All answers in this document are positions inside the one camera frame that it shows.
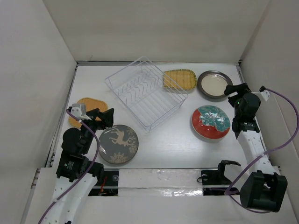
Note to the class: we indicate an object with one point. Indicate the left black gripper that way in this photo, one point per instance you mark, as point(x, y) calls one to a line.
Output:
point(105, 116)

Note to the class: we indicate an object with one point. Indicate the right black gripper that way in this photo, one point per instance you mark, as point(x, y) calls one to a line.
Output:
point(241, 88)

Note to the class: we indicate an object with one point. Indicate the orange woven square tray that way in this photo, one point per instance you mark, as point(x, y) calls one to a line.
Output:
point(91, 104)

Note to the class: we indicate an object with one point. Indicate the grey rimmed cream plate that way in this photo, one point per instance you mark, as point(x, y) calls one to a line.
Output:
point(212, 83)

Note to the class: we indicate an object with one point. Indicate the grey deer pattern plate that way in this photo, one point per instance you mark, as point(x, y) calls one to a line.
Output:
point(118, 144)

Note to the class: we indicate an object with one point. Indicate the red teal floral plate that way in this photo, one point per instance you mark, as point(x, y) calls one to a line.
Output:
point(210, 122)

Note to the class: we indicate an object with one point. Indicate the yellow woven green-rimmed tray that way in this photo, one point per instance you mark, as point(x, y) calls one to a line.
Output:
point(180, 79)

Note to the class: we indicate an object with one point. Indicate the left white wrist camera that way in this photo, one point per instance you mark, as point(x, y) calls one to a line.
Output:
point(78, 110)

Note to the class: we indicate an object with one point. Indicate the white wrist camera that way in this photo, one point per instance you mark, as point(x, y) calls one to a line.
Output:
point(263, 94)
point(78, 110)

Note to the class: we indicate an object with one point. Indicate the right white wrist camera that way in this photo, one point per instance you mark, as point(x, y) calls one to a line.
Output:
point(263, 94)

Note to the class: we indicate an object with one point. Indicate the white wire dish rack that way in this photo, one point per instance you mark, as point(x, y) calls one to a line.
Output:
point(147, 92)

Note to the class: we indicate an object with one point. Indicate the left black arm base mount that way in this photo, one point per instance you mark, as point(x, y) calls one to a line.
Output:
point(108, 185)

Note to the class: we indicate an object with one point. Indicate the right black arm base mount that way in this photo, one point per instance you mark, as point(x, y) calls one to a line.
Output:
point(216, 176)

